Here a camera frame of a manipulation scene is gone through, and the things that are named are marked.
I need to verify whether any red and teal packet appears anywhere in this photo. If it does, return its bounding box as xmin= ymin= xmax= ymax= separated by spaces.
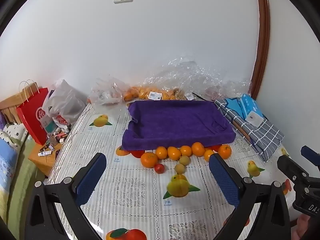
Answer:
xmin=40 ymin=115 xmax=69 ymax=134

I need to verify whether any brown wooden door frame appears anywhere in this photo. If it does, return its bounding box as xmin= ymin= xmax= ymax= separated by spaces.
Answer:
xmin=250 ymin=0 xmax=271 ymax=98

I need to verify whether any wooden headboard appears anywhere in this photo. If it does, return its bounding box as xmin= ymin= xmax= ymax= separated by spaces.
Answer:
xmin=0 ymin=90 xmax=28 ymax=124

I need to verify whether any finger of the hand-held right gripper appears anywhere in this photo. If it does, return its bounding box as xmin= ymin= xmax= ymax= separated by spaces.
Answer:
xmin=277 ymin=154 xmax=310 ymax=180
xmin=301 ymin=145 xmax=320 ymax=167

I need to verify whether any row of oranges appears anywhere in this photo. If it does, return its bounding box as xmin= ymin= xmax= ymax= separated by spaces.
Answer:
xmin=140 ymin=142 xmax=232 ymax=168

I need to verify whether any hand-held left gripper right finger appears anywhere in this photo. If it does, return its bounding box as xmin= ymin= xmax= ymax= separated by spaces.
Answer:
xmin=209 ymin=152 xmax=292 ymax=240

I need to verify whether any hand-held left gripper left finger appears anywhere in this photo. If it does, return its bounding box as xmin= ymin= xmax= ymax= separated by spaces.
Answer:
xmin=24 ymin=152 xmax=107 ymax=240

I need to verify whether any cluster of small bottles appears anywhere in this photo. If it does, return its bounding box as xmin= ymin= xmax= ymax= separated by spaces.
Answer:
xmin=47 ymin=127 xmax=72 ymax=144

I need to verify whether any purple towel covered tray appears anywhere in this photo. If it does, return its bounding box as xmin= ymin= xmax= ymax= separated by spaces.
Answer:
xmin=122 ymin=99 xmax=237 ymax=152

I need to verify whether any blue printed blanket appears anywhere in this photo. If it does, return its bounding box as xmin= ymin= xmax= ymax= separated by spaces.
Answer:
xmin=0 ymin=137 xmax=22 ymax=218

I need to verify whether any white dotted pillow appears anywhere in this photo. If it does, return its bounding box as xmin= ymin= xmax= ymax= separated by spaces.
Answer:
xmin=0 ymin=122 xmax=28 ymax=143

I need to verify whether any blue tissue pack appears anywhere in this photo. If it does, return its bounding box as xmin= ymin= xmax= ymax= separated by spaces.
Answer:
xmin=239 ymin=94 xmax=265 ymax=127

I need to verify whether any crumpled clear plastic wrap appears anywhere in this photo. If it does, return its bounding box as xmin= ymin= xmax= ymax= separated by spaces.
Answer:
xmin=144 ymin=55 xmax=227 ymax=98

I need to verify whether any red paper bag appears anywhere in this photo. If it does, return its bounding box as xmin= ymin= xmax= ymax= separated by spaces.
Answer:
xmin=16 ymin=79 xmax=50 ymax=145

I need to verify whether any small white tube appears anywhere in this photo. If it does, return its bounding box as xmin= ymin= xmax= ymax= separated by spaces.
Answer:
xmin=37 ymin=145 xmax=55 ymax=157

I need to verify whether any blue paper sheet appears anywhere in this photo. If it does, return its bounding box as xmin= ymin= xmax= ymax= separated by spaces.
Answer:
xmin=224 ymin=97 xmax=247 ymax=119

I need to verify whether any wooden nightstand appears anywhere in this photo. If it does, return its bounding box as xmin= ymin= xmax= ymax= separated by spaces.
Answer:
xmin=28 ymin=135 xmax=64 ymax=177

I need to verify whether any fruit print table cover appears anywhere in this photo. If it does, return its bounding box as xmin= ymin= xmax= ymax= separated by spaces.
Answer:
xmin=46 ymin=101 xmax=300 ymax=240

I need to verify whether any white plastic bag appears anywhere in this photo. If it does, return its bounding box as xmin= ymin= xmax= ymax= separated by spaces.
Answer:
xmin=42 ymin=79 xmax=88 ymax=125

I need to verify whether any brown wooden strip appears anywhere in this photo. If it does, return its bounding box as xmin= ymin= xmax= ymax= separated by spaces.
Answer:
xmin=231 ymin=119 xmax=253 ymax=142

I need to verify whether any clear bag with white contents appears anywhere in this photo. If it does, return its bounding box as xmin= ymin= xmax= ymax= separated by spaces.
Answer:
xmin=89 ymin=77 xmax=128 ymax=105

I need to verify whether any person's right hand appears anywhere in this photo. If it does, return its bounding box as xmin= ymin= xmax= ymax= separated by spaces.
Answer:
xmin=292 ymin=214 xmax=313 ymax=240

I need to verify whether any green bed sheet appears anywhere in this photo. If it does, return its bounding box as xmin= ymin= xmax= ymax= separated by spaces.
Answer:
xmin=6 ymin=135 xmax=47 ymax=238

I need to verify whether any clear bag of tan fruit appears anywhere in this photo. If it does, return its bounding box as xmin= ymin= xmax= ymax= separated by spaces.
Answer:
xmin=174 ymin=87 xmax=198 ymax=100

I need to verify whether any grey checked folded cloth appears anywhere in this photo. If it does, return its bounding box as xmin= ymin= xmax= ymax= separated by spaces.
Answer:
xmin=214 ymin=99 xmax=285 ymax=162

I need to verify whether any clear bag with red contents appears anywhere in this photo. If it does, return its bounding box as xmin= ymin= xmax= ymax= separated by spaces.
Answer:
xmin=205 ymin=79 xmax=252 ymax=102

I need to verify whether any clear bag of oranges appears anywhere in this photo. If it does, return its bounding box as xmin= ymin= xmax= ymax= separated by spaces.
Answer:
xmin=124 ymin=85 xmax=177 ymax=102

